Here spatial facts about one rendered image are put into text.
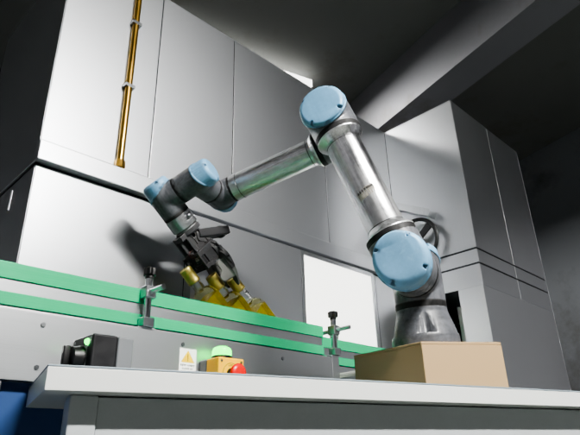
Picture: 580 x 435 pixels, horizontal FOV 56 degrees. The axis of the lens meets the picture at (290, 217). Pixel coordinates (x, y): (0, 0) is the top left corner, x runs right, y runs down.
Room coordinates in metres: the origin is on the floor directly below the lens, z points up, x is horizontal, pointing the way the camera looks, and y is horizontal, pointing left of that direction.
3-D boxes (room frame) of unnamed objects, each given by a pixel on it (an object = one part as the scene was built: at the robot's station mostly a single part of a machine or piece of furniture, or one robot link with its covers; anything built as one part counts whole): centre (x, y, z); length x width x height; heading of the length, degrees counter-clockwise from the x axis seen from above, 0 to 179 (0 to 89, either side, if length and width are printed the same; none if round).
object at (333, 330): (1.57, -0.10, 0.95); 0.17 x 0.03 x 0.12; 45
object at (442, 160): (2.47, -0.87, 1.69); 0.70 x 0.37 x 0.89; 135
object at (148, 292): (1.11, 0.29, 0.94); 0.07 x 0.04 x 0.13; 45
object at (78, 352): (0.97, 0.39, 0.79); 0.04 x 0.03 x 0.04; 45
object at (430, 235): (2.25, -0.57, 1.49); 0.21 x 0.05 x 0.21; 45
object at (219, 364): (1.21, 0.16, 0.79); 0.07 x 0.07 x 0.07; 45
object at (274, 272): (1.85, -0.01, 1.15); 0.90 x 0.03 x 0.34; 135
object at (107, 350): (1.01, 0.35, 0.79); 0.08 x 0.08 x 0.08; 45
